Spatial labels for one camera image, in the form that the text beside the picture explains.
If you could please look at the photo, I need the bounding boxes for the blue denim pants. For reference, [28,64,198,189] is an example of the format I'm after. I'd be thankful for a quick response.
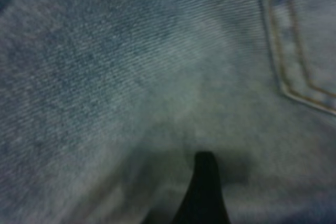
[0,0,336,224]

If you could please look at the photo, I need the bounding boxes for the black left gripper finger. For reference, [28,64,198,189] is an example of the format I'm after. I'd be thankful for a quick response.
[171,150,229,224]

